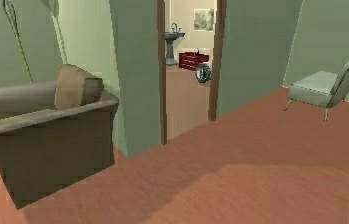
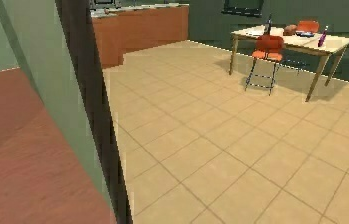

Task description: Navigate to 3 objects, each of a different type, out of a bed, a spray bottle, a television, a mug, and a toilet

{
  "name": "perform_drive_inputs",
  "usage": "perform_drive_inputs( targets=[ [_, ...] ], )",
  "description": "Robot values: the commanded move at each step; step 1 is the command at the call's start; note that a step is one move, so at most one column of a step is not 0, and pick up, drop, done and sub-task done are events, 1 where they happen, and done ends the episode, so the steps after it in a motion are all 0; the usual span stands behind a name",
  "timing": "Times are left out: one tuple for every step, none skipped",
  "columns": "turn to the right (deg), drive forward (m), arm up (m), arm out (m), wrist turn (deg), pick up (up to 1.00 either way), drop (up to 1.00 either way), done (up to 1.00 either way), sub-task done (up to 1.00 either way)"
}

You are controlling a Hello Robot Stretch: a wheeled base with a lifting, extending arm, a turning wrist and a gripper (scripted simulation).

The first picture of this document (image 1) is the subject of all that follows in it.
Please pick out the grey pedestal sink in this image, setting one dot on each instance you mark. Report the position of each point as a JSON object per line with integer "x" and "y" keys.
{"x": 171, "y": 43}

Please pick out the thin floor lamp pole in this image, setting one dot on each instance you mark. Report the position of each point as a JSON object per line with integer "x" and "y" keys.
{"x": 18, "y": 40}

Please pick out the pale grey chair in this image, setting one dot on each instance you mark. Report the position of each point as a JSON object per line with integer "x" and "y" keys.
{"x": 318, "y": 88}

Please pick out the round grey black object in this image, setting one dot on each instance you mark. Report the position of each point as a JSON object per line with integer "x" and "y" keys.
{"x": 202, "y": 73}

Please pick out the red drawer cabinet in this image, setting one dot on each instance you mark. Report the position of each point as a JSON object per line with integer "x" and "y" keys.
{"x": 191, "y": 60}

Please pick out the framed wall picture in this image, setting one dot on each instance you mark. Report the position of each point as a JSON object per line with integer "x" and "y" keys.
{"x": 203, "y": 19}

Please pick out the brown armchair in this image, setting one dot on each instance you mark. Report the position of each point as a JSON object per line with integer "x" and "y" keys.
{"x": 48, "y": 153}

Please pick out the tan cushion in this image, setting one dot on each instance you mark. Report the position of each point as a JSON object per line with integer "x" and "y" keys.
{"x": 72, "y": 87}

